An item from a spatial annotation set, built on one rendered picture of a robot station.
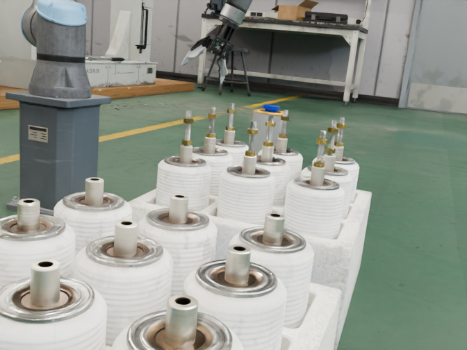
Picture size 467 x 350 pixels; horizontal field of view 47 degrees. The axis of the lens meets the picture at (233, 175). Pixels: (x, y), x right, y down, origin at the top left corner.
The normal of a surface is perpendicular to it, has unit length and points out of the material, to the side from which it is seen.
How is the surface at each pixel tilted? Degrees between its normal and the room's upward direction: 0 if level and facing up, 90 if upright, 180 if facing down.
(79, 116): 90
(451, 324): 0
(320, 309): 0
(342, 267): 90
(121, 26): 66
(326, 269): 90
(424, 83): 90
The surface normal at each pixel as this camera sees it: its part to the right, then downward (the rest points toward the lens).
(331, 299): 0.09, -0.97
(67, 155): 0.41, 0.25
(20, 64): -0.35, 0.18
